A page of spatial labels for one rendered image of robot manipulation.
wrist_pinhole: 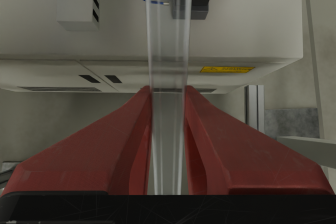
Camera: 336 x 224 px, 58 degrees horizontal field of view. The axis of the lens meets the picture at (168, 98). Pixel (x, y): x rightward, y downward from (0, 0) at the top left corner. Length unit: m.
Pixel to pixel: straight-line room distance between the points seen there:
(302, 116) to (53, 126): 0.87
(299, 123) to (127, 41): 0.82
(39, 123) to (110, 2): 0.74
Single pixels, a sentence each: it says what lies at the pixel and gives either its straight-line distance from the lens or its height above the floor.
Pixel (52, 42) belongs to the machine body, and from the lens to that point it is 0.49.
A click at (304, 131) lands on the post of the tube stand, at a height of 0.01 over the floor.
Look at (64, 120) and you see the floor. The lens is 1.12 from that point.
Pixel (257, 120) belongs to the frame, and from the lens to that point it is 0.79.
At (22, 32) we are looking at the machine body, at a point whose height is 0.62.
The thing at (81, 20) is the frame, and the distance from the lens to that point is 0.44.
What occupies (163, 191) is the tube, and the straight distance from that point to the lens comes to 0.16.
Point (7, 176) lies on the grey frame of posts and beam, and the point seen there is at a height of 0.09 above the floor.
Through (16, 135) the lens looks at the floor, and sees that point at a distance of 1.18.
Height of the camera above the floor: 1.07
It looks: 85 degrees down
